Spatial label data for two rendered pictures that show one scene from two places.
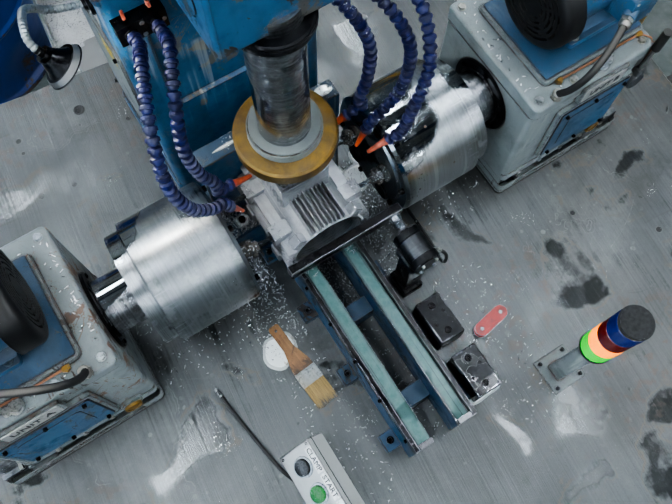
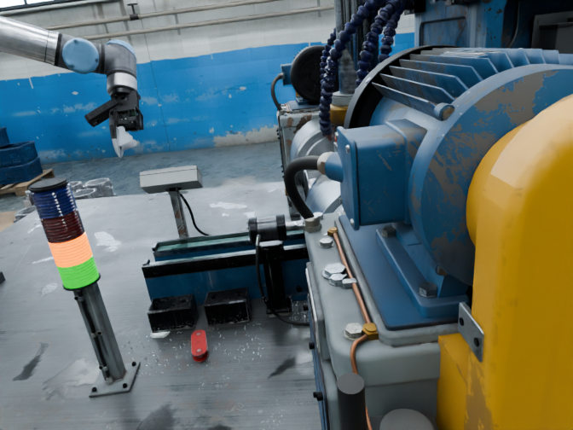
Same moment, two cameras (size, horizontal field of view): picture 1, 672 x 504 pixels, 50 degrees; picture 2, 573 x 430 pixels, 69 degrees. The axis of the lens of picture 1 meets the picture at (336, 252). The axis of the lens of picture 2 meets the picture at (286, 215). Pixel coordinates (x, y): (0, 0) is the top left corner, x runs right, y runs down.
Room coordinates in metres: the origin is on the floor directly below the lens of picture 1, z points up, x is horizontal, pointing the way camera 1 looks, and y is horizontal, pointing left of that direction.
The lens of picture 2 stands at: (0.97, -0.84, 1.38)
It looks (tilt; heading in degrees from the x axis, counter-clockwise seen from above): 22 degrees down; 123
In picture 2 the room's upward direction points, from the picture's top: 7 degrees counter-clockwise
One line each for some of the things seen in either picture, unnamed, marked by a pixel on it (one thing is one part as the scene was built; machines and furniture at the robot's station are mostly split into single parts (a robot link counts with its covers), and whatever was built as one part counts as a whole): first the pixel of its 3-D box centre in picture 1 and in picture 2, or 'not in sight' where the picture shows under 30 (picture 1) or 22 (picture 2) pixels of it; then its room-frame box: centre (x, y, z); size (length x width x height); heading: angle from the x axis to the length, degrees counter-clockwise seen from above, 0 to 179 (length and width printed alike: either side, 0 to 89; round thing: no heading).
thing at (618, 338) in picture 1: (629, 326); (54, 200); (0.28, -0.48, 1.19); 0.06 x 0.06 x 0.04
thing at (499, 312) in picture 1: (490, 321); (199, 345); (0.38, -0.34, 0.81); 0.09 x 0.03 x 0.02; 133
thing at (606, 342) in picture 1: (619, 333); (62, 224); (0.28, -0.48, 1.14); 0.06 x 0.06 x 0.04
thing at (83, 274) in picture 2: (600, 344); (78, 270); (0.28, -0.48, 1.05); 0.06 x 0.06 x 0.04
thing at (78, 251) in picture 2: (609, 339); (71, 247); (0.28, -0.48, 1.10); 0.06 x 0.06 x 0.04
